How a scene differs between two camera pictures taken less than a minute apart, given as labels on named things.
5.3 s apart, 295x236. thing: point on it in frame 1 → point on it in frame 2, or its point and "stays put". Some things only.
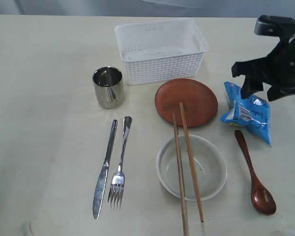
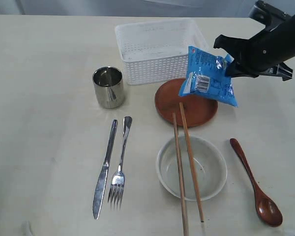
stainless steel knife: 101,181 stays put
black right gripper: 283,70 → 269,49
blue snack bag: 252,111 → 207,77
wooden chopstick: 183,205 stays put
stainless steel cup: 108,85 stays put
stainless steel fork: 116,191 stays put
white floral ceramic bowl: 210,163 stays put
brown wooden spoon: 263,199 → 268,210
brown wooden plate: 200,102 stays put
